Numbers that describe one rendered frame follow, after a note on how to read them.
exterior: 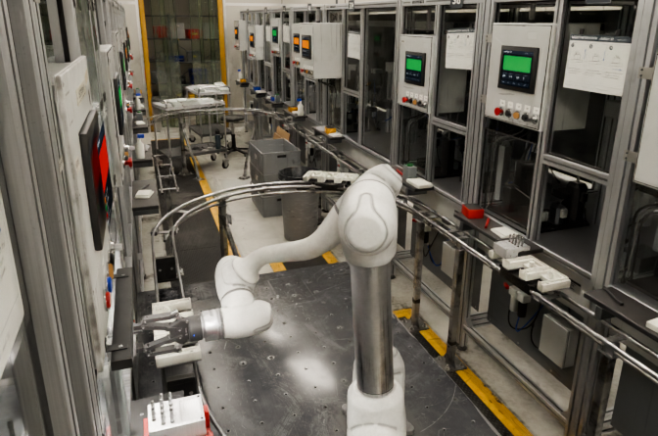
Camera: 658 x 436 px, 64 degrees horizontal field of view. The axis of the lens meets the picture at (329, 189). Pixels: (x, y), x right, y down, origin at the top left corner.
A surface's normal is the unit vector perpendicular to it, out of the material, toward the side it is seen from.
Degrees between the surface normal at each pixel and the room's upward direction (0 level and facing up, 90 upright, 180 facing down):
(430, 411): 0
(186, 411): 0
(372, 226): 84
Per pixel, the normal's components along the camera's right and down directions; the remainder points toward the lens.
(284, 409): 0.00, -0.95
